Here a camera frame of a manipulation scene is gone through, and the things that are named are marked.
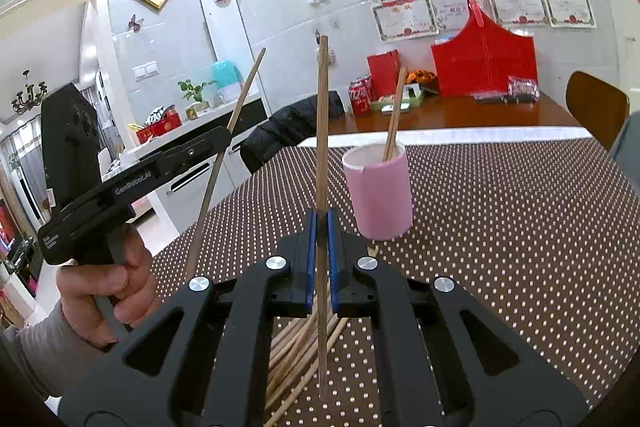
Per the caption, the wooden chopstick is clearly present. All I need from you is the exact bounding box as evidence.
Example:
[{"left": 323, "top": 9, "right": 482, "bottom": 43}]
[
  {"left": 269, "top": 298, "right": 318, "bottom": 371},
  {"left": 383, "top": 66, "right": 407, "bottom": 161},
  {"left": 183, "top": 46, "right": 267, "bottom": 281},
  {"left": 264, "top": 319, "right": 348, "bottom": 427},
  {"left": 266, "top": 310, "right": 329, "bottom": 404},
  {"left": 316, "top": 35, "right": 330, "bottom": 401}
]

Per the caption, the grey sleeved left forearm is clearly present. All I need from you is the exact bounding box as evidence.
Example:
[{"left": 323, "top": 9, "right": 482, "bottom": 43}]
[{"left": 1, "top": 301, "right": 105, "bottom": 400}]

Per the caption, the person's left hand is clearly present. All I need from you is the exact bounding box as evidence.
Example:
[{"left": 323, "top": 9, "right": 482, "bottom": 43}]
[{"left": 56, "top": 225, "right": 160, "bottom": 349}]

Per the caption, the red box on sideboard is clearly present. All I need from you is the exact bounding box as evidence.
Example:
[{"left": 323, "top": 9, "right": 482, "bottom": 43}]
[{"left": 136, "top": 108, "right": 182, "bottom": 144}]

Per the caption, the small green potted plant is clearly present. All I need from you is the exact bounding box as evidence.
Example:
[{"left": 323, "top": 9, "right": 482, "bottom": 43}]
[{"left": 178, "top": 79, "right": 213, "bottom": 120}]

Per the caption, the wooden chopstick on table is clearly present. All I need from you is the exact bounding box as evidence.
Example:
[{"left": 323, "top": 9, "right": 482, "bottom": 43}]
[
  {"left": 266, "top": 310, "right": 329, "bottom": 404},
  {"left": 264, "top": 319, "right": 348, "bottom": 427},
  {"left": 269, "top": 298, "right": 318, "bottom": 371}
]

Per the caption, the teal humidifier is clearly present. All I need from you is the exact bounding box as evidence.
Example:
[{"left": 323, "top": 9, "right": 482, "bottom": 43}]
[{"left": 212, "top": 61, "right": 242, "bottom": 103}]

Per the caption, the black jacket on chair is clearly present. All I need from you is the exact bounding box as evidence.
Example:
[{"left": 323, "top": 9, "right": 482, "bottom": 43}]
[{"left": 240, "top": 95, "right": 317, "bottom": 174}]

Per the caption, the black chandelier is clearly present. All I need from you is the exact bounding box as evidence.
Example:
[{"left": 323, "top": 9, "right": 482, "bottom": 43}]
[{"left": 12, "top": 69, "right": 48, "bottom": 115}]

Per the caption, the red soda can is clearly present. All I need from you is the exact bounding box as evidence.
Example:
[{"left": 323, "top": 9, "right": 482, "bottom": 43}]
[{"left": 348, "top": 76, "right": 372, "bottom": 117}]

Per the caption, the pink cylindrical utensil holder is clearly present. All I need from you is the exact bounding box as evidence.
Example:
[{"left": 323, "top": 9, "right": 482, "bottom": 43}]
[{"left": 342, "top": 143, "right": 413, "bottom": 241}]

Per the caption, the wooden chopstick in holder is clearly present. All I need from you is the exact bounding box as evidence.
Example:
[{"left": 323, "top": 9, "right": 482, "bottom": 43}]
[{"left": 383, "top": 66, "right": 407, "bottom": 161}]

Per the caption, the small red paper bag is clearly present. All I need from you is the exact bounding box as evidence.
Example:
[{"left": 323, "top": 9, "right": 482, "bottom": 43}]
[{"left": 367, "top": 50, "right": 400, "bottom": 98}]

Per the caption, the clear snack bag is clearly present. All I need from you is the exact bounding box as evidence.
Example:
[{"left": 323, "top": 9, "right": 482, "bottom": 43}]
[{"left": 508, "top": 76, "right": 540, "bottom": 103}]

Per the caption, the wooden chair back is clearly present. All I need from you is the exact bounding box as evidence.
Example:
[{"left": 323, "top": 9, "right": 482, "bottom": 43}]
[{"left": 565, "top": 70, "right": 630, "bottom": 150}]

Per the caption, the red gift box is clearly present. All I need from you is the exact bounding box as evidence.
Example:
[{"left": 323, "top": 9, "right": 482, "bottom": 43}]
[{"left": 432, "top": 0, "right": 538, "bottom": 98}]

